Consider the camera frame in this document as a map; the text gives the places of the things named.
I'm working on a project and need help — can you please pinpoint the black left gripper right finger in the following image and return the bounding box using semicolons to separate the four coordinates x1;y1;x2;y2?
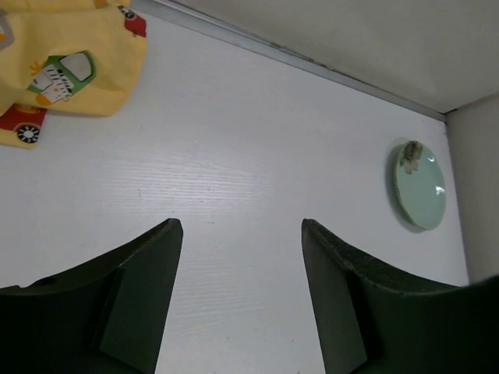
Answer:
301;219;498;373

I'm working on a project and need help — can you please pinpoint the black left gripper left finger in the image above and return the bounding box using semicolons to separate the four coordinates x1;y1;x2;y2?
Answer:
1;218;183;373

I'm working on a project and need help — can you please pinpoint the green floral ceramic plate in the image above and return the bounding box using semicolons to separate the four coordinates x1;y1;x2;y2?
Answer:
384;138;447;233

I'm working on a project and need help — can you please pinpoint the yellow car print placemat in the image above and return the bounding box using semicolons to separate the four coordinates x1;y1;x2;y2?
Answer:
1;1;147;149

